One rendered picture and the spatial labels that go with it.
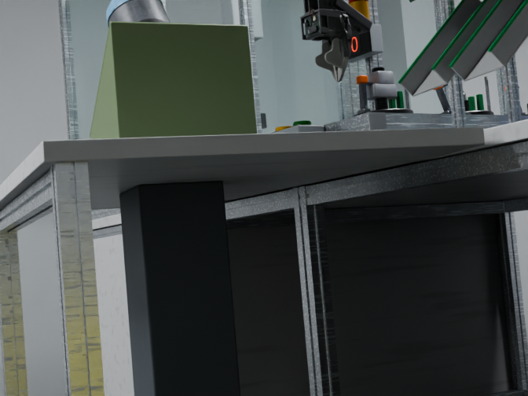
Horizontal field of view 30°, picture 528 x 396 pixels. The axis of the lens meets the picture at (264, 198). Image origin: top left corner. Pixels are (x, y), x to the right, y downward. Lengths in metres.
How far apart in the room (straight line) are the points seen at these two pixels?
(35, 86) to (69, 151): 3.75
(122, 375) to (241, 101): 1.34
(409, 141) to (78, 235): 0.53
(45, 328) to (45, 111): 1.08
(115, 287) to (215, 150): 1.58
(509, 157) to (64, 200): 0.72
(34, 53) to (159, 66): 3.38
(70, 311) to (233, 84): 0.65
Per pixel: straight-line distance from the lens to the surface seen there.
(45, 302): 5.01
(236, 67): 1.85
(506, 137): 1.63
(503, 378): 3.53
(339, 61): 2.19
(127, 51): 1.79
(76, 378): 1.38
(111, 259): 2.98
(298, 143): 1.47
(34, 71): 5.13
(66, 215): 1.37
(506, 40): 1.86
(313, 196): 2.07
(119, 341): 2.97
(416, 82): 2.06
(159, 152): 1.39
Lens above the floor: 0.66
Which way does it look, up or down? 4 degrees up
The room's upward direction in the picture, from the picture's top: 5 degrees counter-clockwise
